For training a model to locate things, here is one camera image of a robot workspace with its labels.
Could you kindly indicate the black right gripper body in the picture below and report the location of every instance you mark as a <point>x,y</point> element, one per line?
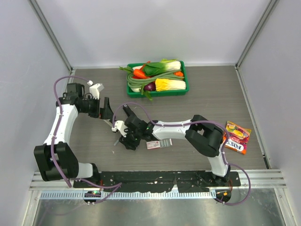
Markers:
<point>132,140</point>

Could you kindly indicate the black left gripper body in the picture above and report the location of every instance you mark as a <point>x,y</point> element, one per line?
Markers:
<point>95,111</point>

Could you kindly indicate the red white staple box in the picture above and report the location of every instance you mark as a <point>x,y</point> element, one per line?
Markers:
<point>159,144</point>

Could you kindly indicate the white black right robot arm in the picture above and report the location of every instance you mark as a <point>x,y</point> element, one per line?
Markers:
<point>205,136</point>

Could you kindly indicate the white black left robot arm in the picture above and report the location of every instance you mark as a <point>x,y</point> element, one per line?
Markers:
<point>54,157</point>

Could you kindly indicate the green plastic tray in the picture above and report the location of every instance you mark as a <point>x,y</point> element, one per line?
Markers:
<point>138,93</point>

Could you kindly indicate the green long beans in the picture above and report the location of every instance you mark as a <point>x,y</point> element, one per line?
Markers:
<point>134,83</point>

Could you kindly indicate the purple red onion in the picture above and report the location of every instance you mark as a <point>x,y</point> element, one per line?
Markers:
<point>150,87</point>

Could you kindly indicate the yellow white napa cabbage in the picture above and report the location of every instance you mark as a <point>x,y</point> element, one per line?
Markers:
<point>168,85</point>

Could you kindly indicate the white green bok choy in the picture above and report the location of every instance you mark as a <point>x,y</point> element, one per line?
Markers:
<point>156,68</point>

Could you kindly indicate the small orange carrot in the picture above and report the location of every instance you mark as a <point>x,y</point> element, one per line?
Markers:
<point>179,74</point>

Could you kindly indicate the colourful candy packet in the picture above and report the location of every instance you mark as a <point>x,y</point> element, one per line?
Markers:
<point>238,137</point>

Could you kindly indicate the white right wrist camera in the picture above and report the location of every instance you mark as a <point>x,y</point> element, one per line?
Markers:
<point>119,126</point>

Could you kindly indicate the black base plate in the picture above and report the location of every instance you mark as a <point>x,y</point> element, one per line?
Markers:
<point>187,181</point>

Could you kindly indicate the slotted cable duct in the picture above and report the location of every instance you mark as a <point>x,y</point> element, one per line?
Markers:
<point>89,195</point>

